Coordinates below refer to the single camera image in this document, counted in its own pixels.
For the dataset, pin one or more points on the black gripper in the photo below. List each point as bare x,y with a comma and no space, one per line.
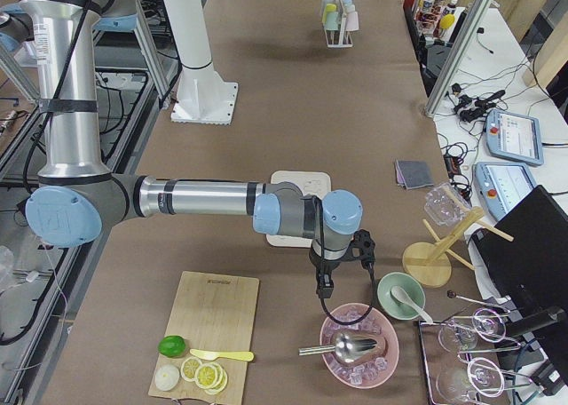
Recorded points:
322,266

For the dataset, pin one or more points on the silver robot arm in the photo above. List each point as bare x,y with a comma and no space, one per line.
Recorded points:
78,196

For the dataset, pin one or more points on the cream rabbit tray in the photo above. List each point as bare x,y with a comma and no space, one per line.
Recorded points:
310,183

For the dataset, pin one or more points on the pink plastic cup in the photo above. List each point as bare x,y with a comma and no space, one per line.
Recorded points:
352,22

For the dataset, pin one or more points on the yellow plastic cup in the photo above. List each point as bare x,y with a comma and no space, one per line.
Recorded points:
330,17

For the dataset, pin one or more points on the white ceramic spoon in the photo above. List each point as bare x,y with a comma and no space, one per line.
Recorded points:
401,295

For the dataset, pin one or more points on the wooden mug tree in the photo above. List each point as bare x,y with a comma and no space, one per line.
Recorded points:
429,262

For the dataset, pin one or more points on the grey folded cloth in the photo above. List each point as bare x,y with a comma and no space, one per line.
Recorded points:
413,174

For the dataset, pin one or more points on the clear glass mug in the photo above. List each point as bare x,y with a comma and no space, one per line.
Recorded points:
445,205

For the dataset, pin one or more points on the metal ice scoop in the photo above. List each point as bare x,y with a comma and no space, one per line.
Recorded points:
349,347

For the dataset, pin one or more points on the pink bowl with ice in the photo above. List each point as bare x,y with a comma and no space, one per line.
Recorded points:
378,366

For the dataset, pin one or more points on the left wine glass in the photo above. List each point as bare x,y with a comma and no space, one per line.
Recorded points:
456,338

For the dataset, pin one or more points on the lower teach pendant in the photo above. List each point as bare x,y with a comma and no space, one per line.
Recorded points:
502,186

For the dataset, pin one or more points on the teach pendant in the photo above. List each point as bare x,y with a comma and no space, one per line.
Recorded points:
514,137
502,186

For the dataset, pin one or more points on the wooden cutting board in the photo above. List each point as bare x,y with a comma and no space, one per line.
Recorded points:
214,312

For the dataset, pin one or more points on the black wine glass rack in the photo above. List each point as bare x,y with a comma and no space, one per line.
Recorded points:
489,381

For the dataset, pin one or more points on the black monitor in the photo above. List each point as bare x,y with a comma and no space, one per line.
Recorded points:
531,269

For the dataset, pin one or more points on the right wine glass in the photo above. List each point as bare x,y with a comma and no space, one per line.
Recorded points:
454,386

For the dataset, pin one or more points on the upper teach pendant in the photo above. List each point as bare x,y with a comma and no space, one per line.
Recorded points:
514,137

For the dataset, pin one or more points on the yellow plastic knife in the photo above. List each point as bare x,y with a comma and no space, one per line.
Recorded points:
206,355

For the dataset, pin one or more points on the lemon slices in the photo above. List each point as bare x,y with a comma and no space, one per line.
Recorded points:
209,376

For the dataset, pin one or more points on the whole green lime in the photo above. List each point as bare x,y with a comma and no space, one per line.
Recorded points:
172,346

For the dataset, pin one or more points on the white onion half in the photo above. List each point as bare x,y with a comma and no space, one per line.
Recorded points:
166,377

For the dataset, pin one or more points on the white wire cup rack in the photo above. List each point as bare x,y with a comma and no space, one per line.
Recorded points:
340,38

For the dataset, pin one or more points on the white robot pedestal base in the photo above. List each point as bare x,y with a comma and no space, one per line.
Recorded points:
202,94

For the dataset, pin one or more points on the aluminium frame post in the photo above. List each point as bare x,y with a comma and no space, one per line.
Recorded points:
464,38

